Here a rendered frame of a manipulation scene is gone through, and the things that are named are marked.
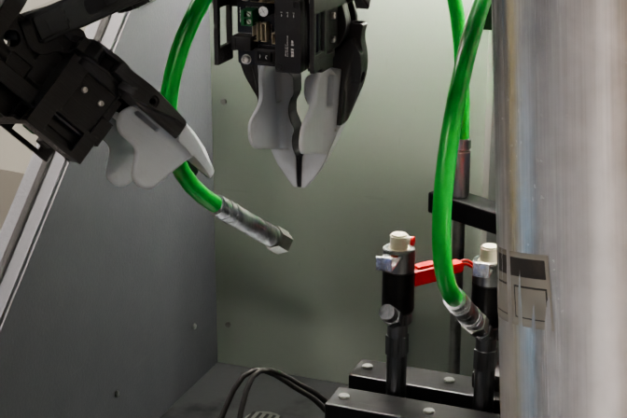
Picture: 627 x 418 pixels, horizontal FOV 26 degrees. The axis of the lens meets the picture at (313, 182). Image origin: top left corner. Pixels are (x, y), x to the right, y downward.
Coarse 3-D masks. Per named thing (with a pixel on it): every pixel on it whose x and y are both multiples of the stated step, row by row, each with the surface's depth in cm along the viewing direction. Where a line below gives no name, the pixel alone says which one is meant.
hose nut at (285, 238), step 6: (282, 228) 117; (282, 234) 116; (288, 234) 117; (282, 240) 116; (288, 240) 117; (270, 246) 116; (276, 246) 116; (282, 246) 116; (288, 246) 117; (276, 252) 117; (282, 252) 117
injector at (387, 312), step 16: (384, 272) 117; (400, 272) 116; (384, 288) 118; (400, 288) 117; (384, 304) 116; (400, 304) 117; (384, 320) 116; (400, 320) 117; (400, 336) 119; (400, 352) 119; (400, 368) 120; (400, 384) 120
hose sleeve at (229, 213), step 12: (228, 204) 111; (216, 216) 111; (228, 216) 111; (240, 216) 112; (252, 216) 113; (240, 228) 113; (252, 228) 113; (264, 228) 114; (276, 228) 116; (264, 240) 115; (276, 240) 116
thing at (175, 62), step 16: (192, 0) 104; (208, 0) 104; (448, 0) 128; (192, 16) 104; (464, 16) 129; (176, 32) 104; (192, 32) 104; (176, 48) 104; (176, 64) 104; (176, 80) 104; (176, 96) 104; (464, 112) 132; (464, 128) 133; (464, 144) 133; (176, 176) 107; (192, 176) 107; (192, 192) 108; (208, 192) 109; (208, 208) 110
